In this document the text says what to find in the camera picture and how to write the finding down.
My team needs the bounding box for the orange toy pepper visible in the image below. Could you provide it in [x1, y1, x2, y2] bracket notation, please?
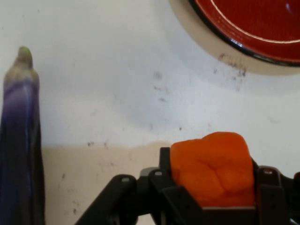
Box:
[169, 131, 256, 208]

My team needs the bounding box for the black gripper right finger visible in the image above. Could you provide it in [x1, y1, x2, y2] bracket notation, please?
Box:
[251, 158, 300, 225]

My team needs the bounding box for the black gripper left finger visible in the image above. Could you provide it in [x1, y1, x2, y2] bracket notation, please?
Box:
[74, 146, 205, 225]

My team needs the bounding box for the purple toy eggplant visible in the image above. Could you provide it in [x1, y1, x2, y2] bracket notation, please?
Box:
[0, 45, 46, 225]

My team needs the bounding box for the red plate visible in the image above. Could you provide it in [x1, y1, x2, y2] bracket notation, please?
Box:
[188, 0, 300, 66]

